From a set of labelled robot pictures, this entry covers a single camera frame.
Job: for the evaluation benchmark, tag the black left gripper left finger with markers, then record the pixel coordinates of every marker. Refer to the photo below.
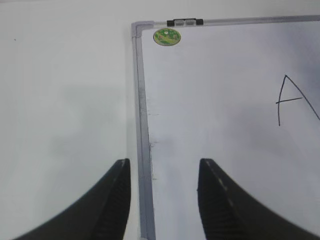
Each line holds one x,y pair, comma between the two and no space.
100,214

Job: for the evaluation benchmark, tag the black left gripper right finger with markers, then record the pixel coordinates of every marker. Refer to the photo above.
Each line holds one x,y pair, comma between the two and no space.
228,212

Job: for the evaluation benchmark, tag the round green sticker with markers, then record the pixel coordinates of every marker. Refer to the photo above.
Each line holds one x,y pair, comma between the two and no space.
167,37

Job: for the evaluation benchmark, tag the white board with grey frame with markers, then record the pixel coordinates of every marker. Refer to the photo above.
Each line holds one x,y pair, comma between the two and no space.
244,92

